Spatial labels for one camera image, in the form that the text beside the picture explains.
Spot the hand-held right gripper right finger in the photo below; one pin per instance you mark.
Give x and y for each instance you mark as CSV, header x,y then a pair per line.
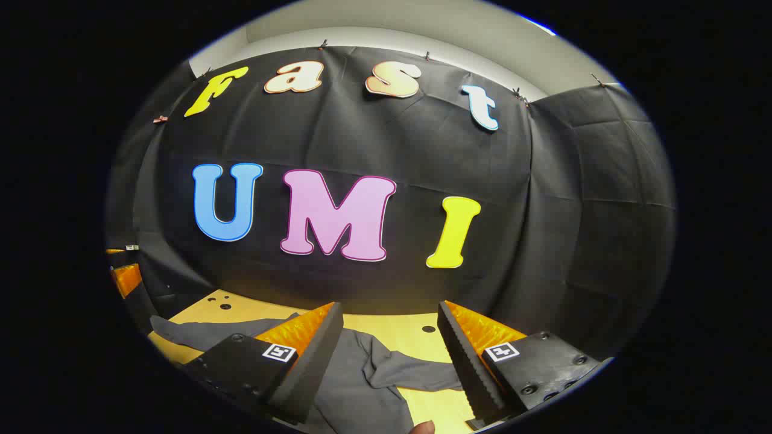
x,y
467,367

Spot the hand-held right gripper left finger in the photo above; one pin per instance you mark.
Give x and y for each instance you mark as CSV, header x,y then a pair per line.
x,y
316,361

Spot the grey polo shirt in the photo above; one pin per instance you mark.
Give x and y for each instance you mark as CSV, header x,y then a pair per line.
x,y
362,386

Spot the black backdrop cloth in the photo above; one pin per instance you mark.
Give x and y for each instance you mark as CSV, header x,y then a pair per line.
x,y
362,138

